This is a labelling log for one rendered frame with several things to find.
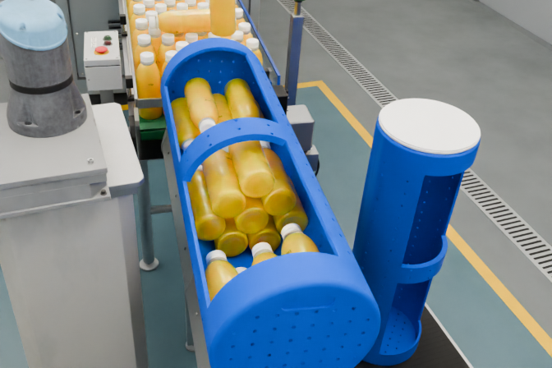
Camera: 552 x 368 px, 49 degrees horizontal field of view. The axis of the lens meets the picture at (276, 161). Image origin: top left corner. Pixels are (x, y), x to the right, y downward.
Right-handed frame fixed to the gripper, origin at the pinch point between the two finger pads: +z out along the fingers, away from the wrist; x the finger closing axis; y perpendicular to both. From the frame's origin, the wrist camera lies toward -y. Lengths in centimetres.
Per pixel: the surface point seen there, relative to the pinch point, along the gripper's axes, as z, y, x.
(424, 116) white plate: 35, 25, 54
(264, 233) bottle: 31, 70, 5
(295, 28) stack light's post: 34, -30, 26
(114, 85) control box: 34.4, 3.1, -32.2
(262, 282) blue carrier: 10, 101, 1
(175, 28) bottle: 24.8, -13.2, -14.1
